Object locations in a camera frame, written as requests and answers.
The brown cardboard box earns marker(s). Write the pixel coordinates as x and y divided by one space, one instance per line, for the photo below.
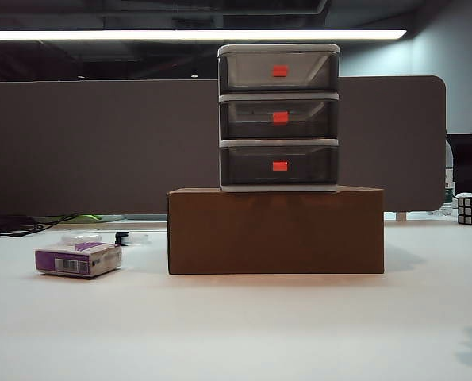
275 234

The green flat object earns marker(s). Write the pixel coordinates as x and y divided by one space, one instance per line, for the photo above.
89 218

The white ceiling light strip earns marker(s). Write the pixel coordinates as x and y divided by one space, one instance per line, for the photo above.
180 35

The grey desk partition panel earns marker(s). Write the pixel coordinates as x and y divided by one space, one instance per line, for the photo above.
100 151

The small black blue clip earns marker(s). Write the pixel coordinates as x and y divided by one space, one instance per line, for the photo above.
120 238

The white plastic drawer cabinet frame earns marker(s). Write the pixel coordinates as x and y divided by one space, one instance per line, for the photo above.
279 95

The purple white napkin pack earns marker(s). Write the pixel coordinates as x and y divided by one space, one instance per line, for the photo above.
77 260

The small white earbud case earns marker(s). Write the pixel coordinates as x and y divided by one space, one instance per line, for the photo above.
83 237

